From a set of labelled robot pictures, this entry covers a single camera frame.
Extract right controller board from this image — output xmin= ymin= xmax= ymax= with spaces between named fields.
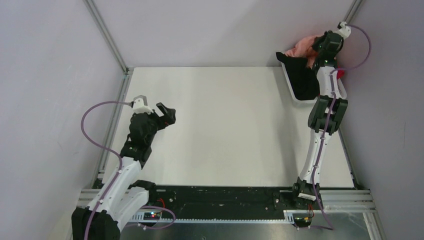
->
xmin=293 ymin=217 xmax=313 ymax=229

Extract left aluminium frame post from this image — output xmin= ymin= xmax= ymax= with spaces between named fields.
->
xmin=83 ymin=0 xmax=129 ymax=74

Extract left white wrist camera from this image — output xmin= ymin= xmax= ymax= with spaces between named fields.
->
xmin=131 ymin=95 xmax=154 ymax=114

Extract black t-shirt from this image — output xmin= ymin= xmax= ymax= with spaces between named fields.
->
xmin=275 ymin=52 xmax=320 ymax=101

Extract salmon pink t-shirt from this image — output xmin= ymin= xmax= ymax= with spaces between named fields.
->
xmin=284 ymin=35 xmax=321 ymax=69

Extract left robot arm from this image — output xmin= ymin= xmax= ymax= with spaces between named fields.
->
xmin=71 ymin=101 xmax=176 ymax=240

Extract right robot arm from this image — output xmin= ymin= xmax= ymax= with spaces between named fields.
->
xmin=290 ymin=30 xmax=348 ymax=209

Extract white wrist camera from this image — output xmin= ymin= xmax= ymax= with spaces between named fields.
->
xmin=335 ymin=21 xmax=352 ymax=40
xmin=131 ymin=95 xmax=154 ymax=114

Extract right aluminium frame post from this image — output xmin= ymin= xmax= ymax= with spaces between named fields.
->
xmin=343 ymin=0 xmax=365 ymax=23

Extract white plastic basket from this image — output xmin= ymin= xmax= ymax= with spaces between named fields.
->
xmin=280 ymin=62 xmax=348 ymax=108

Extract left controller board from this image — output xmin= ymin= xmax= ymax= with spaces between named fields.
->
xmin=142 ymin=211 xmax=162 ymax=221

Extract aluminium frame post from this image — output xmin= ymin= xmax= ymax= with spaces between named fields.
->
xmin=83 ymin=0 xmax=129 ymax=74
xmin=343 ymin=0 xmax=365 ymax=23

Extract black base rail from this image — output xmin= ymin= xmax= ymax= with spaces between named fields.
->
xmin=147 ymin=185 xmax=319 ymax=221

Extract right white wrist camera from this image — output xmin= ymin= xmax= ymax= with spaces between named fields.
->
xmin=335 ymin=21 xmax=352 ymax=40

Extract red t-shirt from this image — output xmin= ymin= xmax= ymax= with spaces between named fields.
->
xmin=336 ymin=70 xmax=345 ymax=80

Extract controller board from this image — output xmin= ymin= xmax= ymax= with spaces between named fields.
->
xmin=293 ymin=217 xmax=313 ymax=229
xmin=142 ymin=211 xmax=162 ymax=221

